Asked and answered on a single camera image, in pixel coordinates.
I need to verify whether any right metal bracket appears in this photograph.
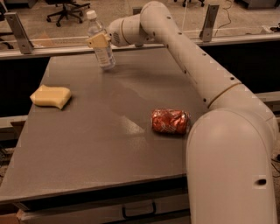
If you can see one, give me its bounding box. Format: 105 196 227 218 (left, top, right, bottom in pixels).
199 4 220 42

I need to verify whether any black office chair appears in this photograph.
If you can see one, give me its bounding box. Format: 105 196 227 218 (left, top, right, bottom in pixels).
45 0 90 27

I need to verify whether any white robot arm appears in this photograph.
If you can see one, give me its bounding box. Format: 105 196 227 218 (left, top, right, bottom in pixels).
88 1 278 224

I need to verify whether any yellow sponge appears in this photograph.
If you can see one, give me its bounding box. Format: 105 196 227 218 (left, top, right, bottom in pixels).
30 85 72 109

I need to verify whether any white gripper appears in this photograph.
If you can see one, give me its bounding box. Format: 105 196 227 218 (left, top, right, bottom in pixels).
87 18 124 48

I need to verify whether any metal bracket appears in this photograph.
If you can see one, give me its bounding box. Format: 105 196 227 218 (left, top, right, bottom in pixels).
4 12 33 54
199 4 220 42

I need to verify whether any clear plastic water bottle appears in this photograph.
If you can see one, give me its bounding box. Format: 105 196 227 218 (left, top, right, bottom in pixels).
87 10 116 70

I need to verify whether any left metal bracket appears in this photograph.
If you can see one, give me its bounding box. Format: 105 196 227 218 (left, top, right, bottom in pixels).
4 12 33 54

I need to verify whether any crushed red soda can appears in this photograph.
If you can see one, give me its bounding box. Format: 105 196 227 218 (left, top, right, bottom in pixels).
150 108 190 135

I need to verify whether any white drawer with black handle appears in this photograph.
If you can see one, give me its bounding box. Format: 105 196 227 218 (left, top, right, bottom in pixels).
17 194 191 224

